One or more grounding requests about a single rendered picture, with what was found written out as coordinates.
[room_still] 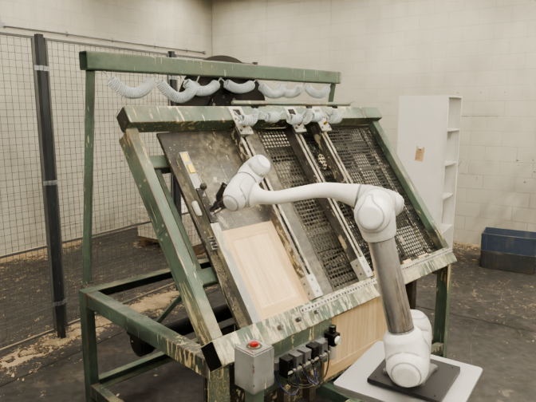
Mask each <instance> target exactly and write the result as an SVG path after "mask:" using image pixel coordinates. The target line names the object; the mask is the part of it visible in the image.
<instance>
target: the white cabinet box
mask: <svg viewBox="0 0 536 402"><path fill-rule="evenodd" d="M462 98H463V97H459V96H448V95H446V96H400V101H399V120H398V137H397V155H398V157H399V158H400V161H401V163H402V164H403V165H404V168H405V170H406V171H407V173H408V175H409V176H410V178H411V180H412V182H413V183H414V185H415V187H416V189H417V191H418V192H419V194H420V196H421V198H422V200H423V201H424V203H425V205H426V207H427V208H428V210H429V212H430V213H431V215H432V218H433V219H434V220H435V223H436V225H437V226H438V228H439V230H440V231H441V233H442V235H443V237H444V238H445V240H446V242H447V244H448V246H449V247H450V248H451V249H452V243H453V230H454V218H455V195H456V183H457V171H458V158H459V134H460V122H461V110H462Z"/></svg>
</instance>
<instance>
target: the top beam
mask: <svg viewBox="0 0 536 402"><path fill-rule="evenodd" d="M228 107H241V106H124V107H123V108H122V109H121V110H120V112H119V114H118V115H117V117H116V119H117V121H118V123H119V126H120V129H121V131H122V132H123V133H125V132H126V131H125V130H126V129H127V128H137V129H138V132H182V131H204V130H227V129H232V128H233V127H234V126H235V125H236V124H235V122H234V120H233V118H232V116H231V114H230V112H229V110H228ZM241 108H242V110H243V112H244V114H245V115H249V114H252V110H254V109H253V108H251V107H241ZM256 109H257V111H259V113H258V119H257V122H256V123H255V124H254V125H253V126H250V127H251V128H287V127H288V126H289V125H290V124H289V123H287V122H286V118H287V115H286V114H285V113H284V111H285V110H284V107H259V108H256ZM295 109H296V111H297V113H299V114H302V113H303V112H304V111H306V110H308V109H307V108H306V107H295ZM320 109H321V110H322V112H324V111H327V113H328V114H332V110H334V108H332V107H320ZM336 109H337V110H336V111H338V113H340V114H341V113H342V112H343V111H344V112H343V113H342V114H341V115H342V120H341V122H339V123H337V124H330V123H329V122H328V123H329V126H340V125H362V124H370V123H371V122H373V121H376V120H380V119H381V118H382V115H381V114H380V112H379V110H378V108H377V107H338V108H336ZM260 111H262V112H263V113H264V114H266V113H267V112H278V113H280V112H282V111H283V113H282V114H280V120H279V121H278V122H276V123H268V122H265V120H264V115H263V114H262V113H260ZM316 123H317V122H311V121H310V122H309V123H308V124H304V126H305V127H313V126H314V125H315V124H316Z"/></svg>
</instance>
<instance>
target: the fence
mask: <svg viewBox="0 0 536 402"><path fill-rule="evenodd" d="M182 154H187V157H188V159H189V161H190V162H185V161H184V159H183V156H182ZM176 158H177V160H178V162H179V165H180V167H181V169H182V172H183V174H184V177H185V179H186V181H187V184H188V186H189V188H190V190H191V193H192V195H193V197H194V200H195V201H197V203H198V205H199V208H200V210H201V212H202V218H203V221H204V223H205V225H206V228H207V230H208V233H209V235H210V236H214V237H215V241H216V242H217V244H218V246H219V248H218V249H217V253H218V256H219V258H220V261H221V263H222V264H223V268H224V270H225V272H226V274H227V277H228V279H229V281H230V283H231V286H232V288H233V291H234V293H235V296H236V298H237V299H238V303H239V304H240V307H241V309H242V312H243V314H244V316H245V319H246V321H247V324H248V325H253V324H254V323H257V322H259V321H261V320H260V317H259V315H258V313H257V310H256V309H255V307H254V303H253V302H252V299H251V297H250V295H249V292H248V290H247V288H246V285H245V283H244V281H243V279H242V276H241V274H240V272H239V270H238V267H237V265H236V263H235V260H234V258H233V256H232V253H231V251H230V248H229V246H228V245H227V241H226V239H225V238H224V235H223V233H222V231H221V228H220V226H219V223H210V222H209V220H208V217H207V215H206V212H205V210H204V209H203V205H202V204H201V201H200V199H199V196H198V194H197V192H196V188H198V187H199V185H200V184H201V183H200V181H199V177H198V176H197V174H196V172H195V173H191V174H190V172H189V171H188V168H187V165H188V164H192V162H191V159H190V157H189V155H188V153H187V152H179V153H178V155H177V156H176Z"/></svg>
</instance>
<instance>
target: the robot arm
mask: <svg viewBox="0 0 536 402"><path fill-rule="evenodd" d="M269 170H270V162H269V160H268V159H267V158H266V157H265V156H262V155H256V156H253V157H251V158H250V159H248V160H247V161H246V162H245V163H244V164H243V165H242V166H241V167H240V168H239V170H238V172H237V173H236V174H235V175H234V176H233V177H232V178H231V181H230V182H229V183H227V182H222V185H221V187H220V189H219V191H218V192H217V194H216V196H215V198H216V201H215V202H214V203H213V204H214V205H213V206H212V207H211V208H210V209H209V210H210V212H212V211H216V210H219V209H221V210H222V209H226V208H227V209H229V210H231V211H240V210H242V209H243V208H246V207H253V206H254V205H256V204H271V205H272V204H280V203H290V202H295V201H300V200H305V199H314V198H331V199H335V200H338V201H340V202H343V203H346V204H348V205H349V206H351V207H355V209H354V218H355V221H356V223H357V226H358V228H359V230H360V232H361V235H362V238H363V239H364V240H365V241H366V242H368V247H369V250H370V254H371V258H372V264H373V268H374V271H375V275H376V281H377V285H378V289H379V292H380V299H381V302H382V306H383V310H384V316H385V320H386V323H387V327H388V329H387V330H386V332H385V334H384V336H383V342H384V353H385V360H386V368H384V369H383V374H386V375H389V376H390V378H391V379H392V381H393V382H394V383H396V384H397V385H399V386H400V387H406V388H410V387H414V386H420V387H423V386H424V383H425V381H426V380H427V379H428V378H429V376H430V375H431V374H433V372H434V371H436V370H437V368H438V366H437V365H434V364H431V363H430V355H431V348H432V327H431V324H430V321H429V320H428V318H427V316H426V315H425V314H424V313H422V312H421V311H419V310H415V309H410V306H409V303H408V296H407V292H406V289H405V284H404V278H403V275H402V270H401V267H400V260H399V256H398V253H397V248H396V242H395V239H394V236H395V234H396V215H399V214H400V213H401V212H402V210H403V207H404V199H403V197H402V196H401V195H399V194H398V193H396V192H394V191H392V190H389V189H386V188H382V187H376V186H372V185H364V184H349V183H314V184H309V185H305V186H300V187H294V188H290V189H285V190H281V191H265V190H263V189H261V188H260V186H259V184H260V183H261V182H262V181H263V179H264V177H265V176H266V175H267V173H268V171H269ZM224 190H225V191H224ZM222 200H223V201H222ZM221 201H222V202H221ZM224 205H225V206H224Z"/></svg>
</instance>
